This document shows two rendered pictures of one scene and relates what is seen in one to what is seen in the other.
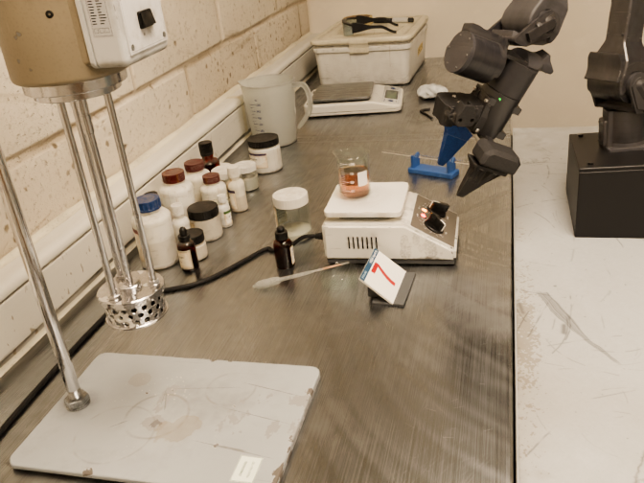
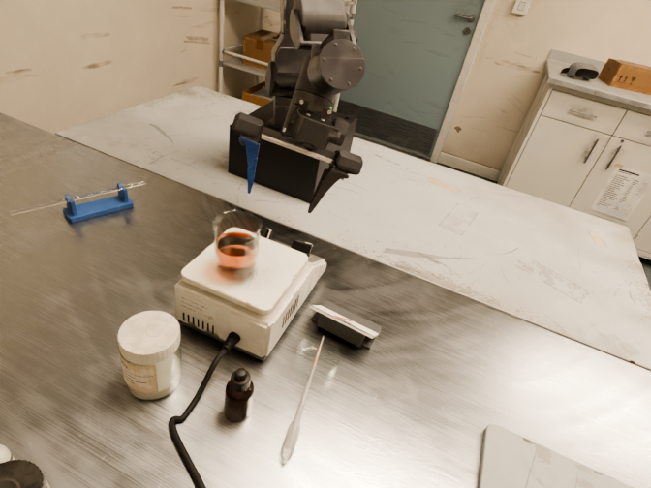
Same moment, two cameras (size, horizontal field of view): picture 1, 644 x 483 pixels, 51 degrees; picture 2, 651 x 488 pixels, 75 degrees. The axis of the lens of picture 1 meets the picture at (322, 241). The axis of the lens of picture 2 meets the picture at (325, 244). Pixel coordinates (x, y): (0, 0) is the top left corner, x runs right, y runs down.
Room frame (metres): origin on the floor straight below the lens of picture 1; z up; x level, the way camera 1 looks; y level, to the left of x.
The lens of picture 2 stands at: (0.89, 0.32, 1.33)
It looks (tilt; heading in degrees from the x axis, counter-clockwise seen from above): 36 degrees down; 269
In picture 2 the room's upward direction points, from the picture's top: 12 degrees clockwise
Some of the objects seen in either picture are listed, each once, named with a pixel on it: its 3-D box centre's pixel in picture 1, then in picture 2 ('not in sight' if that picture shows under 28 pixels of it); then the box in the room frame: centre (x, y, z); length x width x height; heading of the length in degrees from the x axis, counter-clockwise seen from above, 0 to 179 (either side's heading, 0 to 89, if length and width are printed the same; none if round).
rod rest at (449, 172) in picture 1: (432, 165); (98, 200); (1.26, -0.24, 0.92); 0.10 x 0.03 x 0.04; 50
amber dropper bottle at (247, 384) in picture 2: (283, 245); (239, 390); (0.94, 0.06, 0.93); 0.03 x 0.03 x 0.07
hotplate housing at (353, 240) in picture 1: (385, 223); (256, 280); (0.96, -0.10, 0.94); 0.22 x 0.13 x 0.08; 75
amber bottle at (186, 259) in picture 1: (186, 247); not in sight; (0.97, 0.22, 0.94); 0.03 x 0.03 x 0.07
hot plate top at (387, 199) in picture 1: (367, 198); (248, 266); (0.97, -0.08, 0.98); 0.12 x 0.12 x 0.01; 75
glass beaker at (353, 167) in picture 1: (352, 172); (234, 248); (0.98, -0.06, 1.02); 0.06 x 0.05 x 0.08; 57
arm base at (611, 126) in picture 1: (623, 126); (288, 107); (1.01, -0.49, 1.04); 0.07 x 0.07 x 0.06; 81
